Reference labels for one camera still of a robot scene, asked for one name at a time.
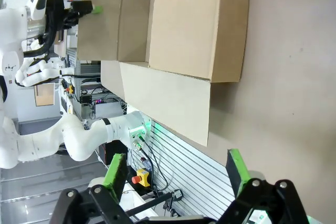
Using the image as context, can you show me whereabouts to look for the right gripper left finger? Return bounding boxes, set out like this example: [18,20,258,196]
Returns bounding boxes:
[49,153,132,224]

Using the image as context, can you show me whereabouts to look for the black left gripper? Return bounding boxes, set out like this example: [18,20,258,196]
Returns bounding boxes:
[70,0,104,16]

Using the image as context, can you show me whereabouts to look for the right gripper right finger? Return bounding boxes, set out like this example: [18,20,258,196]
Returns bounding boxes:
[217,148,309,224]

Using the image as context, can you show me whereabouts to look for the brown cardboard box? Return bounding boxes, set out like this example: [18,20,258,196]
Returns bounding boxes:
[76,0,250,147]

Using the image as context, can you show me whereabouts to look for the yellow red emergency stop button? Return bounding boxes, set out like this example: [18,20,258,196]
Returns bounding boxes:
[132,168,150,187]

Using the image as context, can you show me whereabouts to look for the black metal bar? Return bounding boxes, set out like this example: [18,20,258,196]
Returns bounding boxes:
[125,191,174,217]

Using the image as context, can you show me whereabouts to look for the aluminium equipment rack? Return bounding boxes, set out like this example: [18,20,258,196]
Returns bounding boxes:
[65,47,128,120]

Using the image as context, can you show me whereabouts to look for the brown cardboard panel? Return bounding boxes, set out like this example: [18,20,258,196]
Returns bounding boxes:
[34,83,56,107]

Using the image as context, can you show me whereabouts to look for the black base cable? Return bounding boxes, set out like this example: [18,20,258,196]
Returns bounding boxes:
[135,134,169,193]

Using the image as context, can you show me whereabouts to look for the aluminium slotted table frame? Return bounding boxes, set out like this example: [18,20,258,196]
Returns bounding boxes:
[128,119,237,221]

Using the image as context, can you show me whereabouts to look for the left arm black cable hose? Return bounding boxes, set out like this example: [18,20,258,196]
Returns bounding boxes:
[23,0,79,59]

